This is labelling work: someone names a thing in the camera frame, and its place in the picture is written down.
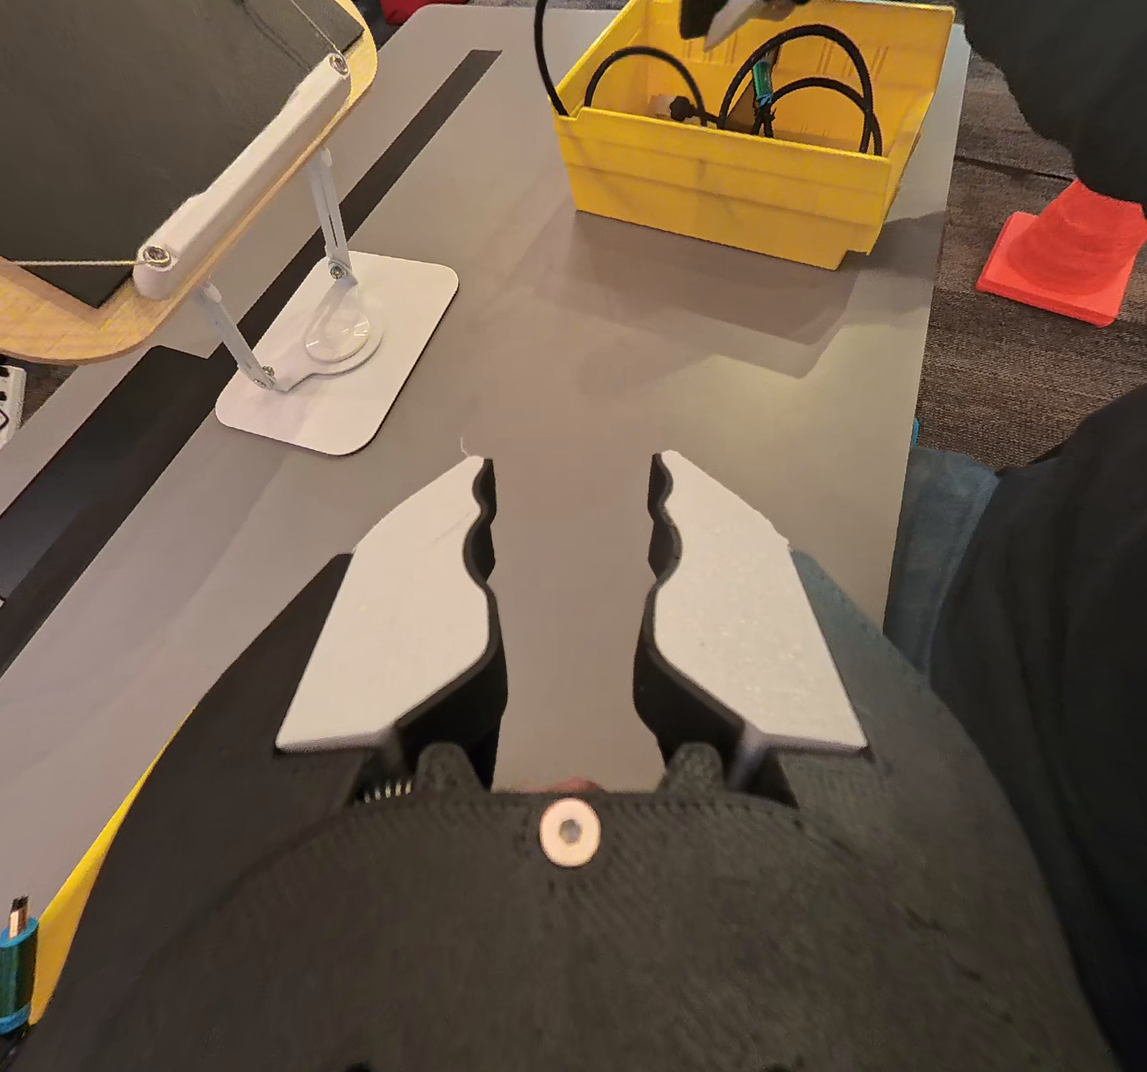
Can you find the white power strip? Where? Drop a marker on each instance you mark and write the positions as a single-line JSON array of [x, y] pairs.
[[10, 390]]

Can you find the person's right forearm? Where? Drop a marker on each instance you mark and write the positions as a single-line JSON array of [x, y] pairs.
[[1049, 41]]

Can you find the yellow plastic bin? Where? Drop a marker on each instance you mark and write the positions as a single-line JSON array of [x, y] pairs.
[[91, 875], [718, 194]]

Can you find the orange traffic cone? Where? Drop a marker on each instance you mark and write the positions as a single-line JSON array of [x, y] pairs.
[[1067, 256]]

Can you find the person's leg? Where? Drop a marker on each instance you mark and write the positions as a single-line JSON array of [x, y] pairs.
[[942, 543]]

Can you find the black pad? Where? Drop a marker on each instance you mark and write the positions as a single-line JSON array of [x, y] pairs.
[[135, 87]]

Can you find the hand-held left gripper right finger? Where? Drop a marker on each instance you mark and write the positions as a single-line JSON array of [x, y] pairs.
[[753, 642]]

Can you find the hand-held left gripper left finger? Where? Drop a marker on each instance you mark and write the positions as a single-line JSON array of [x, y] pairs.
[[395, 633]]

